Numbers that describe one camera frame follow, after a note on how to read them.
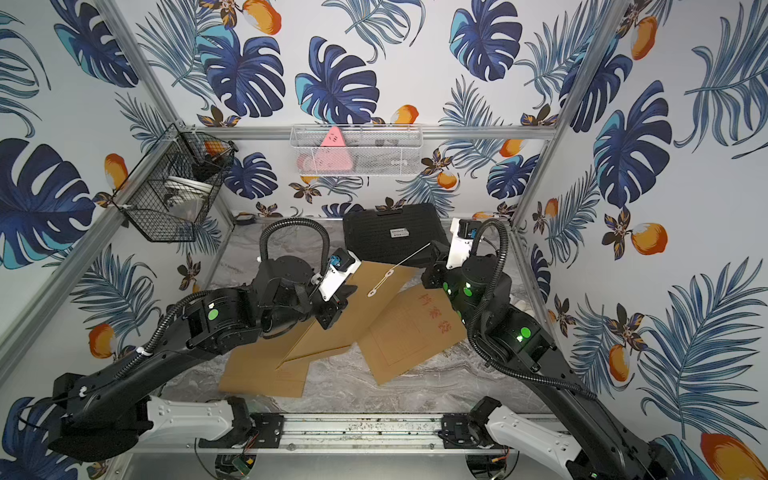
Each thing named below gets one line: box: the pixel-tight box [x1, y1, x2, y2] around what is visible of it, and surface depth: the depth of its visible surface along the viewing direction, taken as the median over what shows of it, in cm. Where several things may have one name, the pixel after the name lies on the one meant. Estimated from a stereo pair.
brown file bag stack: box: [357, 285, 468, 385], surface depth 92 cm
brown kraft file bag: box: [218, 320, 314, 397], surface depth 83 cm
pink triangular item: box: [315, 126, 353, 171], surface depth 92 cm
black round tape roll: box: [235, 212, 256, 225], surface depth 124 cm
